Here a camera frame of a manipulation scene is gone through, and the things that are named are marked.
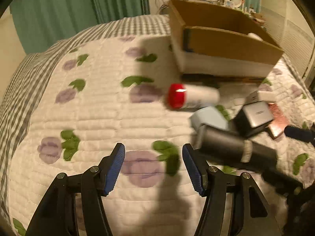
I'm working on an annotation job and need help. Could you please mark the white rectangular charger box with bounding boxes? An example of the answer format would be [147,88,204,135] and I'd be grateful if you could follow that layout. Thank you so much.
[245,91,277,104]

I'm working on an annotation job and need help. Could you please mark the white cylindrical bottle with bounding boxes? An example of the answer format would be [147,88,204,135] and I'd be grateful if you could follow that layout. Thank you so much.
[247,32,263,41]

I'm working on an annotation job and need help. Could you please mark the grey checked bed sheet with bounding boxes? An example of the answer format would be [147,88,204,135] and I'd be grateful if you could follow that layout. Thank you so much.
[1,15,170,223]

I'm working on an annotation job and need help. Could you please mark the white bottle red cap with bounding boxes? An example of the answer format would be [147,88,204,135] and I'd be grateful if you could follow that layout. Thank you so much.
[167,83,220,109]

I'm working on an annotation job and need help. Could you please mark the red patterned box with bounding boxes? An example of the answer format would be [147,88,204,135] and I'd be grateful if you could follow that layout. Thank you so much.
[267,103,289,139]

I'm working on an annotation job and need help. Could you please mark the grey power adapter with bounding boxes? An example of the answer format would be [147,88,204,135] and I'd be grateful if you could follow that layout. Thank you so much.
[233,101,274,138]

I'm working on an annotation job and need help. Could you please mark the green curtain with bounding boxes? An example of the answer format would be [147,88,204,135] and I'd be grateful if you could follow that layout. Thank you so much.
[10,0,149,54]

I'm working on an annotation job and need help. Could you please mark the light blue small box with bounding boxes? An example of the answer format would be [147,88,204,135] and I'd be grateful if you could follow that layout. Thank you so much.
[190,107,228,132]

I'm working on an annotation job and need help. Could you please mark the white floral quilt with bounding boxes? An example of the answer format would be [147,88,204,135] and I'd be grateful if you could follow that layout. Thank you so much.
[8,35,204,235]

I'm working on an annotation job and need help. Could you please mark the white louvered wardrobe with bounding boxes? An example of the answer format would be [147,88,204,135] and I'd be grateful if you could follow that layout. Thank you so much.
[260,0,314,79]

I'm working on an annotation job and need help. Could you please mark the brown cardboard box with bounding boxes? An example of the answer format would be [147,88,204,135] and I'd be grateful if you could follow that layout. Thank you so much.
[169,0,284,79]

